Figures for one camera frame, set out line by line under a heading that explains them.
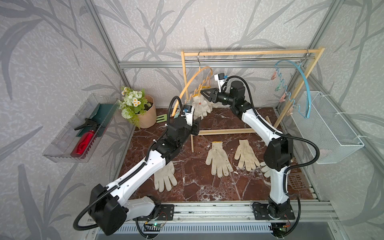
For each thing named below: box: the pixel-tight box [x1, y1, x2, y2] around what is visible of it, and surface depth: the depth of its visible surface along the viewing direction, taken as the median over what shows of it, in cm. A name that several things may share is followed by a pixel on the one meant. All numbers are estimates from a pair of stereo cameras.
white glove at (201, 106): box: [192, 95, 213, 120], surface depth 92 cm
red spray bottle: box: [70, 118, 101, 159], surface depth 61 cm
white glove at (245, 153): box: [234, 139, 260, 172], surface depth 96 cm
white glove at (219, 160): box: [205, 141, 234, 178], surface depth 93 cm
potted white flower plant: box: [118, 86, 157, 129], surface depth 88 cm
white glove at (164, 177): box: [154, 161, 178, 193], surface depth 86 cm
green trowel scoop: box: [75, 103, 116, 138], surface depth 68 cm
